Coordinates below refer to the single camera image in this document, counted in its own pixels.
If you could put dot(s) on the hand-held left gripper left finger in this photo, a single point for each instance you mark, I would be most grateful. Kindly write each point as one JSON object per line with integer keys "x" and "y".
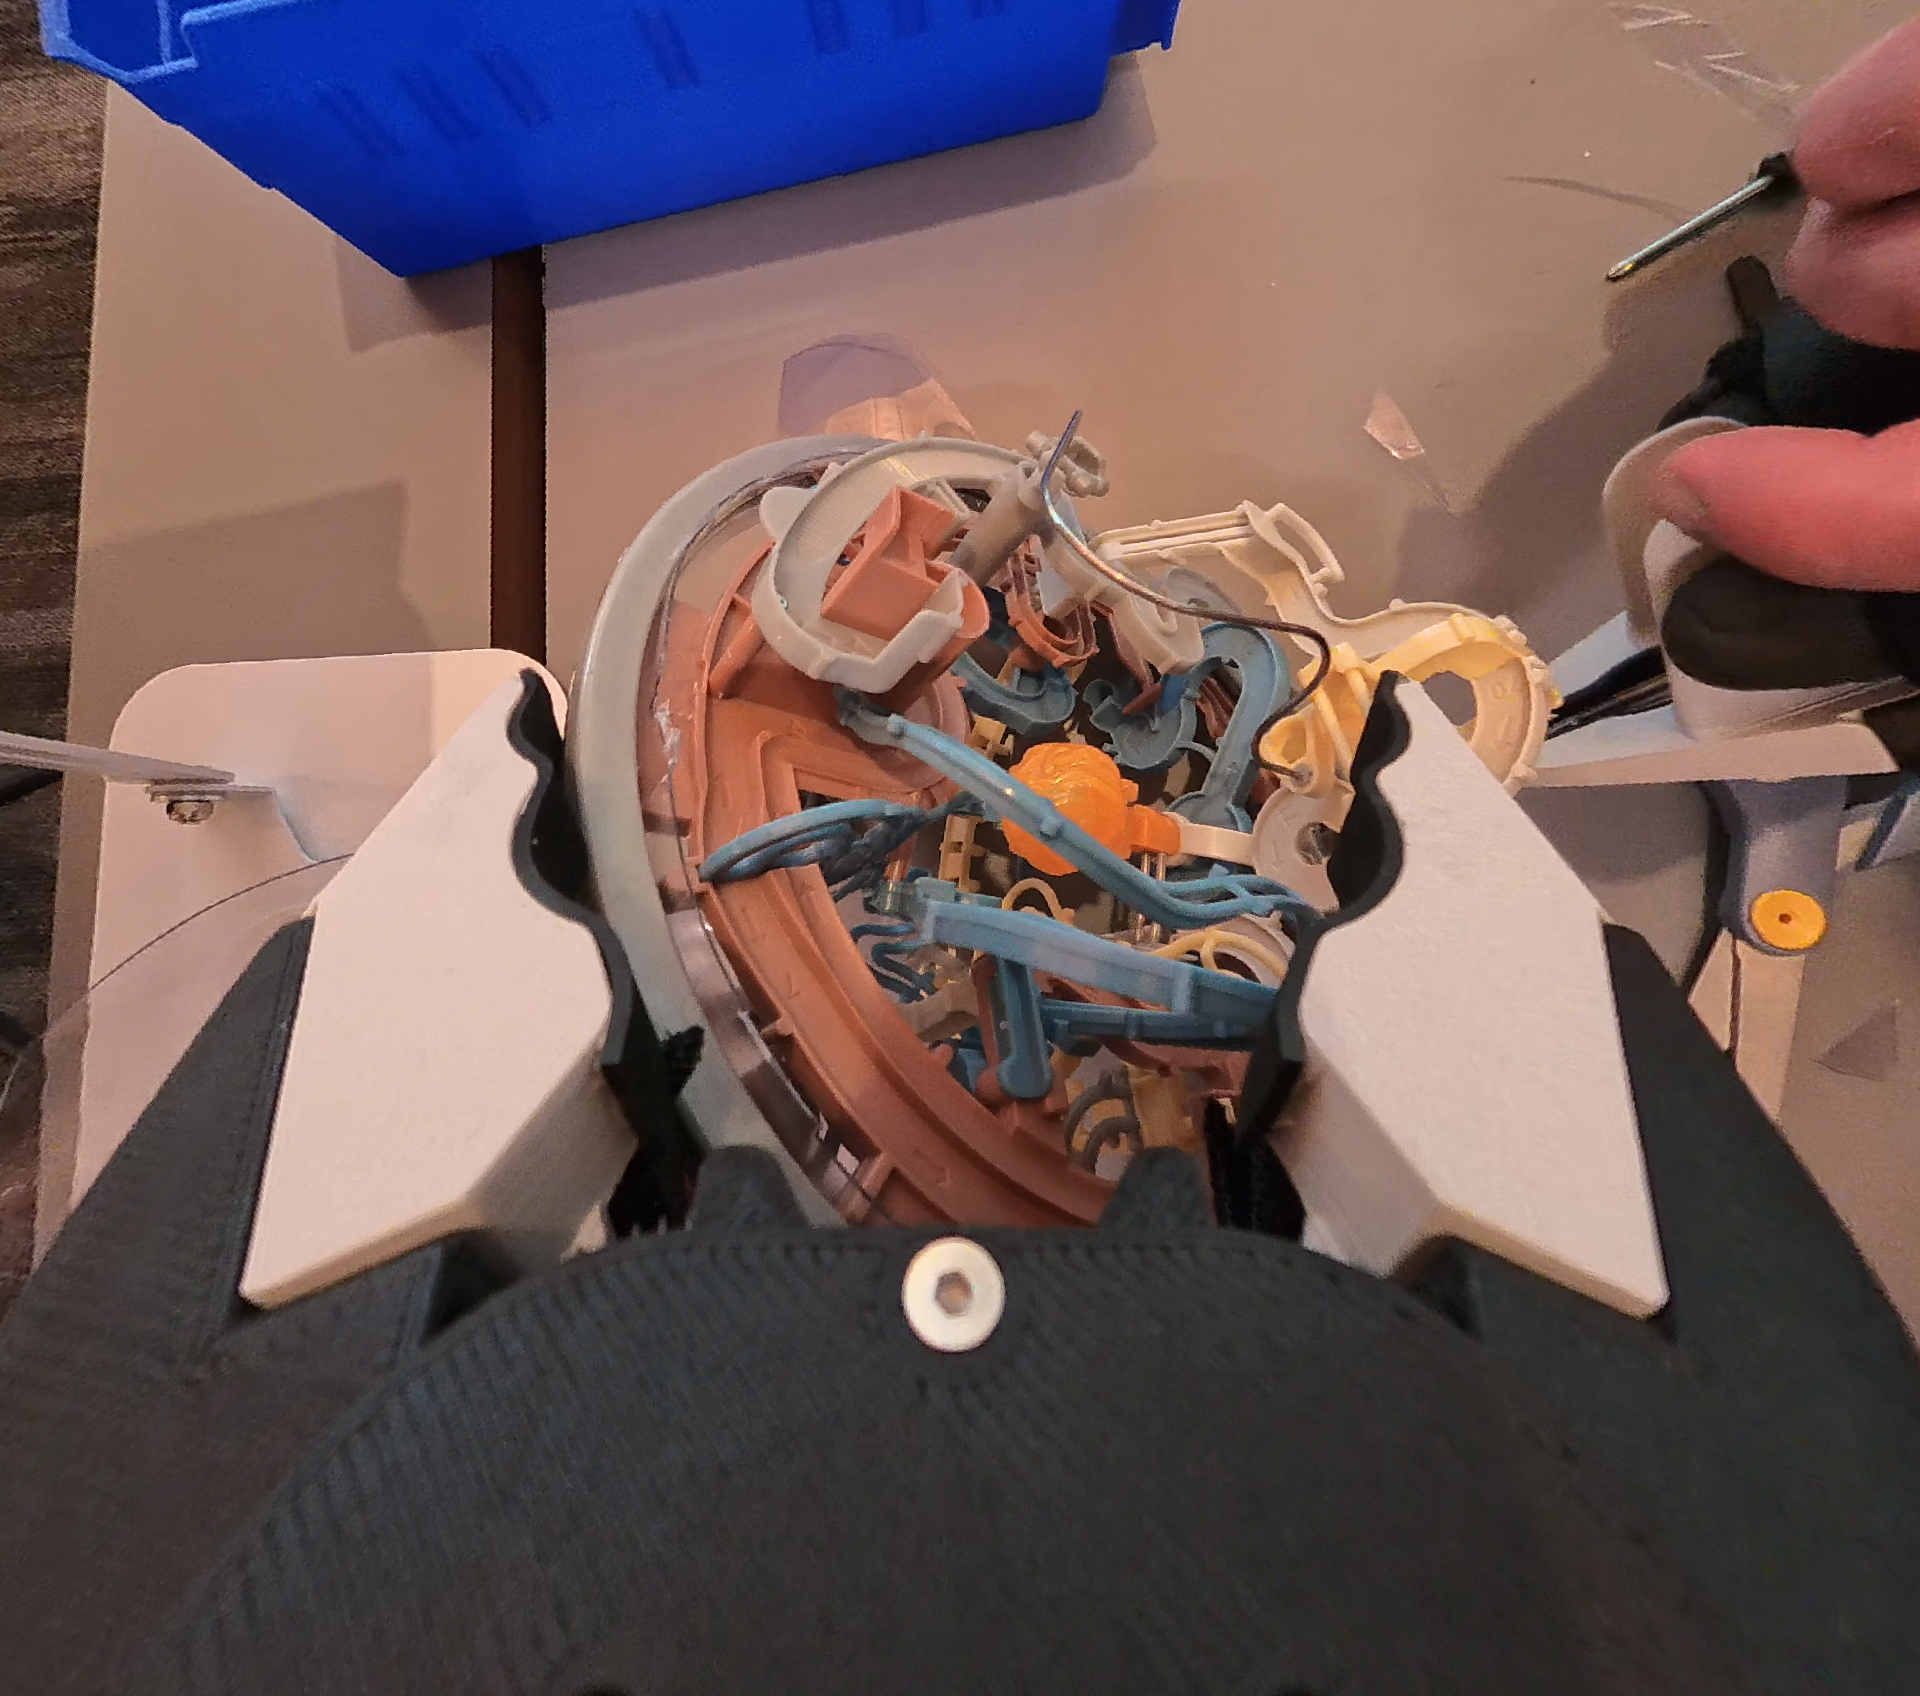
{"x": 434, "y": 1051}

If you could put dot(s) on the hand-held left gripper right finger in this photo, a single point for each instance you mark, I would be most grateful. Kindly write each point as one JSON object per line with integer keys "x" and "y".
{"x": 1484, "y": 1051}

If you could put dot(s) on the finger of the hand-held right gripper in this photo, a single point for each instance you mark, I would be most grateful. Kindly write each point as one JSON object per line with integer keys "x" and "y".
{"x": 1605, "y": 660}
{"x": 1724, "y": 758}

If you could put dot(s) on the marble maze ball toy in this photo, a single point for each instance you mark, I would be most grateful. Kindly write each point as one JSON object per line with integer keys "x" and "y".
{"x": 901, "y": 556}

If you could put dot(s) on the person's right hand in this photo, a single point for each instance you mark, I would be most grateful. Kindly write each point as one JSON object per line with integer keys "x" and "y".
{"x": 1800, "y": 505}

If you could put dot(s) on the grey orange scissors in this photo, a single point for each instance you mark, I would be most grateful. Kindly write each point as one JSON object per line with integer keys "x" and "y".
{"x": 1784, "y": 856}

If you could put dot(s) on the clear plastic dome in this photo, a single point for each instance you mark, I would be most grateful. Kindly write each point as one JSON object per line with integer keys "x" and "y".
{"x": 224, "y": 961}

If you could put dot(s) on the clear plastic scrap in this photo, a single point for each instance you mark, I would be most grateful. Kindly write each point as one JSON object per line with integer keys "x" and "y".
{"x": 1392, "y": 428}

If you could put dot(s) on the clear plastic wrapper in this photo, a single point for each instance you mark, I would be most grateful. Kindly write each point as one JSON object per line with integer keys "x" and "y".
{"x": 1694, "y": 55}

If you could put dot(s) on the small clear plastic shell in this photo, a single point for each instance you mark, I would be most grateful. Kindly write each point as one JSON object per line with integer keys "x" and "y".
{"x": 855, "y": 391}

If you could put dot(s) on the blue storage bin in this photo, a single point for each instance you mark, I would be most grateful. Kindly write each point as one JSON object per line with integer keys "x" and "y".
{"x": 674, "y": 77}

